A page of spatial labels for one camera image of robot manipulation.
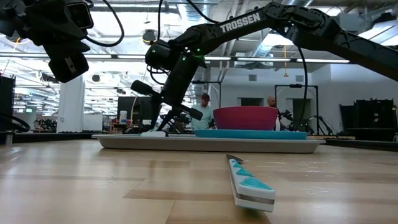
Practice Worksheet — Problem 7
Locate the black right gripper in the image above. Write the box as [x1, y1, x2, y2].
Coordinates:
[130, 54, 208, 131]

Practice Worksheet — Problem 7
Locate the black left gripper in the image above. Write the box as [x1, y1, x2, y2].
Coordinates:
[24, 0, 91, 83]

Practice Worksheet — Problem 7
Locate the black napkin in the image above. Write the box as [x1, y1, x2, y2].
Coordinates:
[124, 130, 170, 138]

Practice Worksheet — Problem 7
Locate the magenta bowl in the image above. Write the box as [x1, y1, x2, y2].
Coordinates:
[213, 106, 279, 131]

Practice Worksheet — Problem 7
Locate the blue round plate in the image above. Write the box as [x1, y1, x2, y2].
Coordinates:
[194, 129, 308, 141]

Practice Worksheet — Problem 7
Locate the knife with white teal handle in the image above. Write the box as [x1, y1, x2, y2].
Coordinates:
[226, 154, 276, 213]

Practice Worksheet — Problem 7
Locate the grey plastic tray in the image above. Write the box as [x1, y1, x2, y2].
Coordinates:
[92, 133, 326, 154]

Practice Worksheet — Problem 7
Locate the black monitor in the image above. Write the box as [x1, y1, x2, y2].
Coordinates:
[117, 96, 156, 125]

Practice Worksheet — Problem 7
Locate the person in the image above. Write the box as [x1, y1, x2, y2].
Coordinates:
[266, 95, 290, 131]
[190, 92, 215, 131]

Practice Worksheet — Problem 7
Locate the long ceiling light strip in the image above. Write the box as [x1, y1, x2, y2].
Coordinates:
[0, 52, 398, 65]

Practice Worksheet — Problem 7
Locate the white pillar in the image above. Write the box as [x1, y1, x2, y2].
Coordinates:
[57, 76, 87, 134]

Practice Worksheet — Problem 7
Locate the white board panel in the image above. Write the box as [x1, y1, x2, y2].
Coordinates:
[82, 114, 104, 132]

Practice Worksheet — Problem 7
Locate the black cabinet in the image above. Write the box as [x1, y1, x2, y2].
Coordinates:
[0, 76, 16, 131]
[338, 98, 398, 141]

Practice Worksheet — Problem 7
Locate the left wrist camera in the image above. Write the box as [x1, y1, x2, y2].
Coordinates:
[66, 1, 95, 30]

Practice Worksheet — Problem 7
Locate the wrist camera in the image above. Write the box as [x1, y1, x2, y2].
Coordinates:
[145, 39, 177, 72]
[66, 1, 95, 30]

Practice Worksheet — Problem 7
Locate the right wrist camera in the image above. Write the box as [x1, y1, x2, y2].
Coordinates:
[145, 39, 177, 72]

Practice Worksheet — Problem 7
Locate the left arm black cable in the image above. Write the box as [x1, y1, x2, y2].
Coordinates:
[83, 0, 125, 48]

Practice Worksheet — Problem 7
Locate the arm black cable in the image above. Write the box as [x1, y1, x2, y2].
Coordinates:
[146, 0, 218, 86]
[83, 0, 125, 48]

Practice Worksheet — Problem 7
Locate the black ceiling camera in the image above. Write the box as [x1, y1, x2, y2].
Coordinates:
[142, 29, 158, 44]

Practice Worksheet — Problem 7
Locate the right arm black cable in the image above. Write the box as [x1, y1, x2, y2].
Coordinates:
[146, 0, 218, 86]

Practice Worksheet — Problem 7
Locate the silver ceiling duct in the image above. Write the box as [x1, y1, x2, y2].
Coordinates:
[245, 29, 299, 68]

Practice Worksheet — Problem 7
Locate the long black supply cable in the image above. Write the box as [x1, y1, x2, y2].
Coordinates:
[297, 46, 309, 125]

